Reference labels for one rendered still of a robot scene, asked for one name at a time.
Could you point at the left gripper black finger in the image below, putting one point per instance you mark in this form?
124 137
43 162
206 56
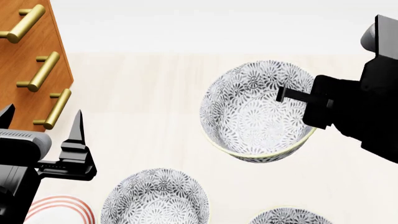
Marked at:
77 135
7 116

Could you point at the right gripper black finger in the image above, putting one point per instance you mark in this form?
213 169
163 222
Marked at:
295 95

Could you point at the grey floral patterned bowl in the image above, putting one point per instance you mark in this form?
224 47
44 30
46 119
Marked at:
289 217
252 121
155 200

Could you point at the white plate with red rings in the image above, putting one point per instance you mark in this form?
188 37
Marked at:
59 211

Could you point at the wooden cabinet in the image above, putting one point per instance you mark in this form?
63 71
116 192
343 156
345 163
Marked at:
18 70

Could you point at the left gripper grey camera box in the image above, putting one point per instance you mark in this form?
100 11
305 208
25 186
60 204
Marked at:
21 145

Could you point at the gripper grey camera box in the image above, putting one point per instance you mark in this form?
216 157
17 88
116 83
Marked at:
21 145
381 37

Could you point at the right gripper grey camera box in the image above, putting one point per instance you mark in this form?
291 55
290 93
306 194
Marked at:
381 37

